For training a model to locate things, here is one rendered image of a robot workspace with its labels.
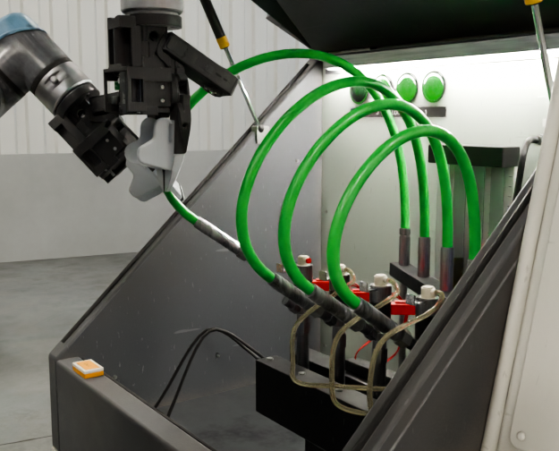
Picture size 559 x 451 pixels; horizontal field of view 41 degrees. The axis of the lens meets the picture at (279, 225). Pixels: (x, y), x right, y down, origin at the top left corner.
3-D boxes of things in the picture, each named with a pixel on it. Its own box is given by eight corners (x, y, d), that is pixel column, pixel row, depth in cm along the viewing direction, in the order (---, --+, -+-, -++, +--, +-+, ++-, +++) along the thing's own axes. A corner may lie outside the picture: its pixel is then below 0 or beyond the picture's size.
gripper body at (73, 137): (112, 187, 113) (57, 130, 113) (153, 148, 113) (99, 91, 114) (99, 180, 105) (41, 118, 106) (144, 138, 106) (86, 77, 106)
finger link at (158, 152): (131, 193, 92) (130, 117, 91) (174, 191, 95) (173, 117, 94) (142, 195, 90) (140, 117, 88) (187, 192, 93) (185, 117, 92)
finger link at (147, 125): (121, 191, 95) (119, 117, 93) (164, 189, 98) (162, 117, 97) (131, 193, 92) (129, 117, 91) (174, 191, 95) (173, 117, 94)
